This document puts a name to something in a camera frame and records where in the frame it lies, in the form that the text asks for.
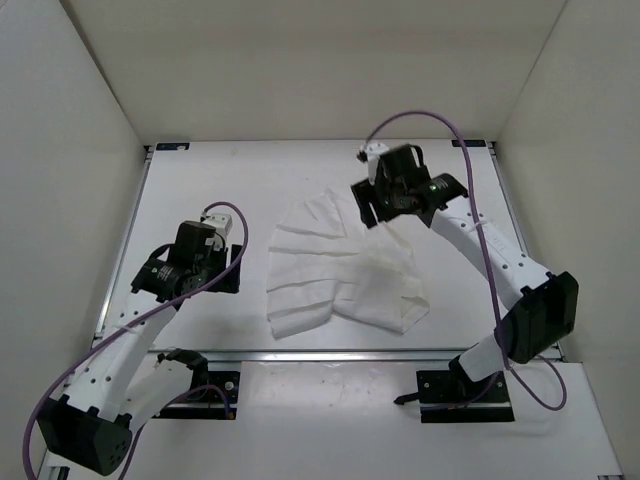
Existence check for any white pleated skirt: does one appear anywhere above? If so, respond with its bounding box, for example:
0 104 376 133
266 188 430 338

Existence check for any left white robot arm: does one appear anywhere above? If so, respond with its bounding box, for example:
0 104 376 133
35 213 246 476

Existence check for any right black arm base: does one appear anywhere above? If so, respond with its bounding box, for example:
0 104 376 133
392 362 515 425

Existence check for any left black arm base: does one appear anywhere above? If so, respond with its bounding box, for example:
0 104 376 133
156 348 241 421

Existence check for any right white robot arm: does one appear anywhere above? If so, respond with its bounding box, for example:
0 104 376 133
351 143 579 401

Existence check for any right blue corner label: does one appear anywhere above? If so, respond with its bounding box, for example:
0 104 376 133
451 139 487 148

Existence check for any blue corner label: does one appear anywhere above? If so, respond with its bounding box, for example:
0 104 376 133
451 139 487 148
155 142 190 151

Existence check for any left blue corner label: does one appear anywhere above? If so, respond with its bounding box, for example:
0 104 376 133
155 142 190 151

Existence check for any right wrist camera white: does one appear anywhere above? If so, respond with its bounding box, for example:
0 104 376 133
356 142 389 184

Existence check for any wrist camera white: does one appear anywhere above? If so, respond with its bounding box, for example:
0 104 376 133
200 212 232 250
356 142 389 184

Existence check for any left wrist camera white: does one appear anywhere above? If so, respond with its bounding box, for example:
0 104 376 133
200 212 232 250

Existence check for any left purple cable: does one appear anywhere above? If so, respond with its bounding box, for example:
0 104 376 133
22 200 250 479

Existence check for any purple cable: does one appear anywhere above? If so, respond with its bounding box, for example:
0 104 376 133
22 200 250 479
365 110 569 414

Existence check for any aluminium front rail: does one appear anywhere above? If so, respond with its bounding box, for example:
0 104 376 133
92 347 566 365

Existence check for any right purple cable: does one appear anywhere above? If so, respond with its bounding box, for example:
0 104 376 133
365 110 569 414

